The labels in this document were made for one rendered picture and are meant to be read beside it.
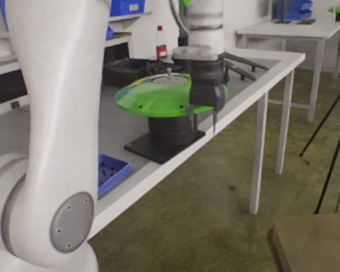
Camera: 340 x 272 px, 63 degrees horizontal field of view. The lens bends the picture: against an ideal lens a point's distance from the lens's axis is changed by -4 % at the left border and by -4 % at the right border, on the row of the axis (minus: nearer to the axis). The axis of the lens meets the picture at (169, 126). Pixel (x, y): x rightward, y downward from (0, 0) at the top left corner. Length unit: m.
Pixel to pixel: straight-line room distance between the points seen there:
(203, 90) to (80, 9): 0.41
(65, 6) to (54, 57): 0.04
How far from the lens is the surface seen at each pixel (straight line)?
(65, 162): 0.25
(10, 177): 0.28
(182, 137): 0.79
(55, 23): 0.25
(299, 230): 1.01
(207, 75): 0.59
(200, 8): 0.58
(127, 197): 0.66
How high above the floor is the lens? 1.31
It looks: 25 degrees down
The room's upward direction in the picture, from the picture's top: 4 degrees counter-clockwise
